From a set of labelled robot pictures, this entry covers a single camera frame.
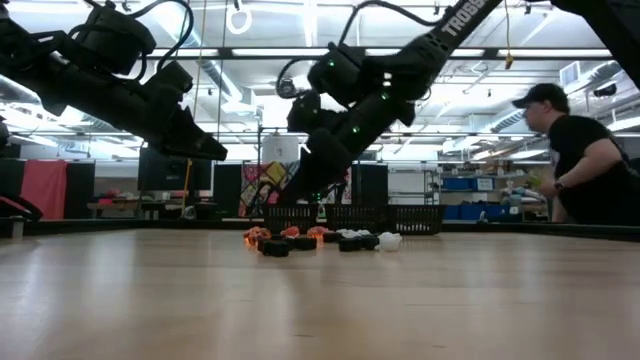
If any colourful patchwork banner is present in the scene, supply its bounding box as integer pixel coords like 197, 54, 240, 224
239, 159, 354, 219

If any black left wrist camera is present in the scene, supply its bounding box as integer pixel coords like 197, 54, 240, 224
144, 60, 195, 104

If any blue storage bin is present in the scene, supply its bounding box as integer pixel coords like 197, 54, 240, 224
442, 177, 496, 192
442, 202, 511, 222

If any black partition panel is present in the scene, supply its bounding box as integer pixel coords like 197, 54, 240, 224
64, 160, 96, 221
352, 162, 390, 207
213, 163, 244, 219

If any black hanging camera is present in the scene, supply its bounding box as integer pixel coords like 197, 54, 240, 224
277, 77, 299, 100

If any black camera cable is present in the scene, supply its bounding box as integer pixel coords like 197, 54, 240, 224
274, 0, 451, 101
82, 0, 194, 66

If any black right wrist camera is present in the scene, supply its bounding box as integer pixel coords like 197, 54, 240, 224
286, 89, 331, 134

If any black monitor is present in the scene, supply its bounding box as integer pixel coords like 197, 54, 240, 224
137, 146, 214, 192

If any black metal table frame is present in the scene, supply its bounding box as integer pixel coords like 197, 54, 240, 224
0, 215, 640, 244

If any black left camera cable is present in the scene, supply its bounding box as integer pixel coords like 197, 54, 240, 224
82, 0, 194, 66

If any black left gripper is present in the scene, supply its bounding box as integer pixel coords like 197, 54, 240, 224
94, 79, 229, 162

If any red fabric panel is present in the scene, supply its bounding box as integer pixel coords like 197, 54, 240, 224
19, 159, 69, 221

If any yellow hanging cable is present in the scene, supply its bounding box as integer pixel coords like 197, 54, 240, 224
502, 0, 515, 70

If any white hanging ring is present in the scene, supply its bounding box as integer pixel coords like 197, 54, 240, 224
225, 4, 253, 36

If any white cylindrical container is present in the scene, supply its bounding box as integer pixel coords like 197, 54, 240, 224
261, 133, 300, 164

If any black baseball cap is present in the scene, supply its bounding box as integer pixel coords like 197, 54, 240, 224
511, 82, 571, 110

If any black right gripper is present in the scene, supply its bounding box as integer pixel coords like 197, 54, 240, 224
281, 89, 416, 205

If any black overhead frame beam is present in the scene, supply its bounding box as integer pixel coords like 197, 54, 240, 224
122, 46, 614, 60

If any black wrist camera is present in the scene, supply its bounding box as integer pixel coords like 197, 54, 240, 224
144, 60, 195, 104
286, 89, 331, 134

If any black object red trim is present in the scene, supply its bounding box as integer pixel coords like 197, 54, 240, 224
0, 192, 46, 224

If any yellow pole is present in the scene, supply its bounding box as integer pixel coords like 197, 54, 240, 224
180, 157, 194, 216

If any person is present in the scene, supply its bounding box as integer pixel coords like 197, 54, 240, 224
510, 82, 640, 226

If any black stand frame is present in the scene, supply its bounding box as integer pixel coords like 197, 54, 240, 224
257, 124, 339, 219

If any black right camera cable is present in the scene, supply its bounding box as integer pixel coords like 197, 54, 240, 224
274, 0, 451, 101

